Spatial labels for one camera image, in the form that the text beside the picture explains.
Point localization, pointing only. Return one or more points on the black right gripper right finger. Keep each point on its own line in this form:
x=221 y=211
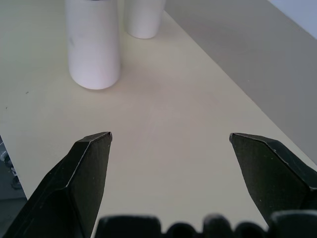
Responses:
x=272 y=178

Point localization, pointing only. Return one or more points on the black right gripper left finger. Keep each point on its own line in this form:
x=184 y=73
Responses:
x=69 y=188

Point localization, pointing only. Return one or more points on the white cylindrical vase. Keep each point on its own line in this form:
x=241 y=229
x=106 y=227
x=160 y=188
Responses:
x=143 y=17
x=93 y=44

